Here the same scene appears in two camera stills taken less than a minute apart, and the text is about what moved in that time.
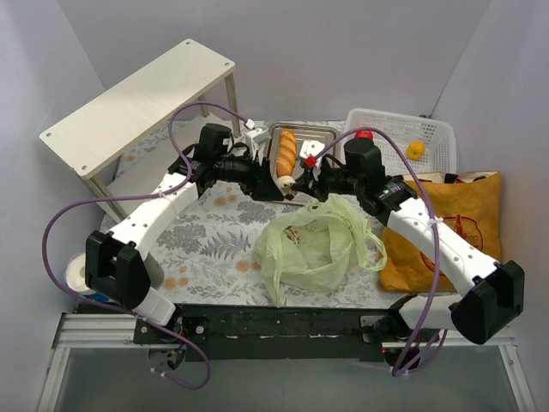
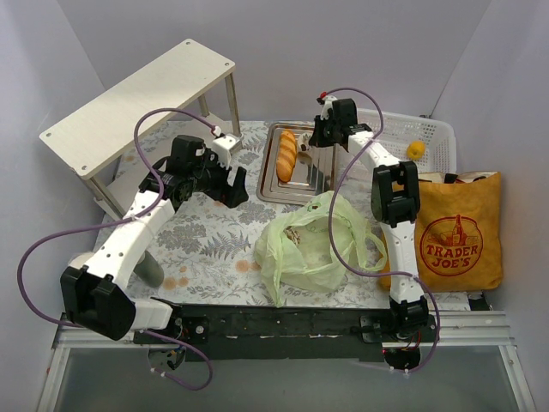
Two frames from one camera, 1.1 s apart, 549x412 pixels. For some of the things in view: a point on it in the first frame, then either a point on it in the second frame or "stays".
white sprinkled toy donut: [285, 183] → [304, 139]
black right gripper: [316, 184] → [322, 134]
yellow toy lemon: [416, 149] stays
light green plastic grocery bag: [316, 247] stays
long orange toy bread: [286, 154] stays
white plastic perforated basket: [429, 146] stays
